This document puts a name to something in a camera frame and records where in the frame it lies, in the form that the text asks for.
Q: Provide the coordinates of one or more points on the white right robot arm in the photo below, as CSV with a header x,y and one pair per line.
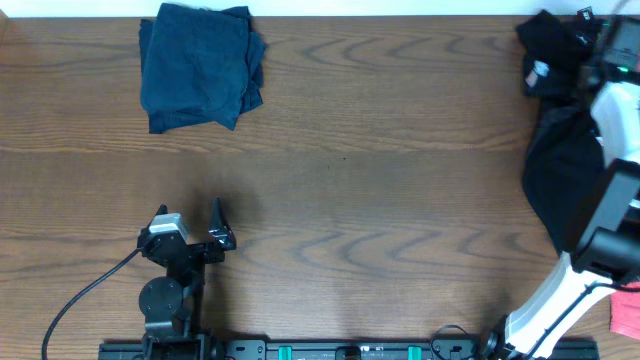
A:
x,y
603,254

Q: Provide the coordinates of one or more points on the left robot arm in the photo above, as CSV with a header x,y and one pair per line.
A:
x,y
171,304

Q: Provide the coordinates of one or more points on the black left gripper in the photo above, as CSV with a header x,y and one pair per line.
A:
x,y
195,249

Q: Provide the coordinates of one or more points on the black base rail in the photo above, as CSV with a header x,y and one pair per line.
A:
x,y
455,349

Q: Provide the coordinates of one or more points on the red garment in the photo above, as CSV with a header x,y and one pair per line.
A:
x,y
625,314

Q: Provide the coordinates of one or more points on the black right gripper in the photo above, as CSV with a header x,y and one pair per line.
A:
x,y
593,46

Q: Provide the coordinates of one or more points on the plain black t-shirt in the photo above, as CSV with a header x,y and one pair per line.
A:
x,y
564,157

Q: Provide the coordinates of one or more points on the folded dark blue garment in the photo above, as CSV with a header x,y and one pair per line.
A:
x,y
199,66

